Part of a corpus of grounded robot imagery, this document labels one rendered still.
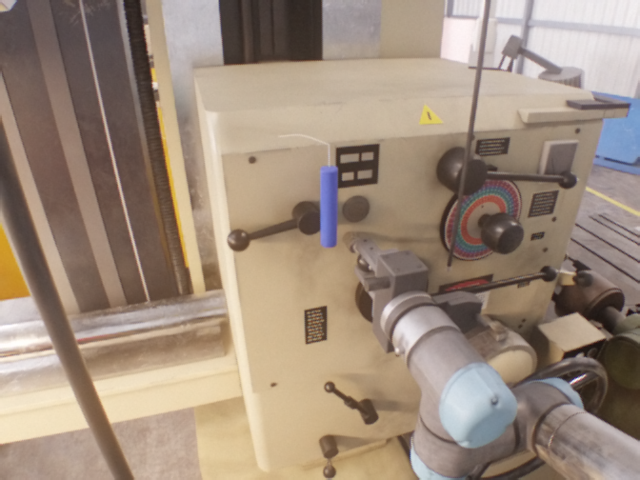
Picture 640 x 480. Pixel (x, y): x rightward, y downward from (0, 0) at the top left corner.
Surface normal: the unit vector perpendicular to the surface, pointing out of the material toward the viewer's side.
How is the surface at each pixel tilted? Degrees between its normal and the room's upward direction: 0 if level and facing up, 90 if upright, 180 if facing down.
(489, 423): 90
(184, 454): 0
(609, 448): 34
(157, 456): 0
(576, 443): 50
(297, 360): 90
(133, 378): 0
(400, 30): 90
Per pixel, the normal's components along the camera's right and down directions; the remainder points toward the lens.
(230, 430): 0.00, -0.87
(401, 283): 0.30, 0.47
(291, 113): 0.21, -0.29
